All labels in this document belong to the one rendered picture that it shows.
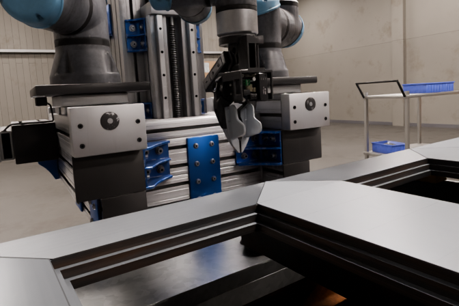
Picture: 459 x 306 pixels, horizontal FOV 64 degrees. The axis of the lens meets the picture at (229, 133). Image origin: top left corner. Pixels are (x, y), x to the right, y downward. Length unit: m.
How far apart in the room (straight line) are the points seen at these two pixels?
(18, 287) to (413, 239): 0.37
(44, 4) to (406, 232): 0.64
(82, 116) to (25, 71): 9.74
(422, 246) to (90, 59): 0.69
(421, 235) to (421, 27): 9.33
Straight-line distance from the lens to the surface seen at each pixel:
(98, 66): 0.84
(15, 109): 10.39
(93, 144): 0.71
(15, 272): 0.42
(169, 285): 0.69
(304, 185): 0.62
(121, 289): 0.71
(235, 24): 0.66
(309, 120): 0.95
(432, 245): 0.41
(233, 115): 0.67
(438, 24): 9.51
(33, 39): 10.54
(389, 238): 0.42
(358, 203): 0.52
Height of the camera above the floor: 1.00
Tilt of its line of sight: 6 degrees down
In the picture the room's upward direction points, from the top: 3 degrees counter-clockwise
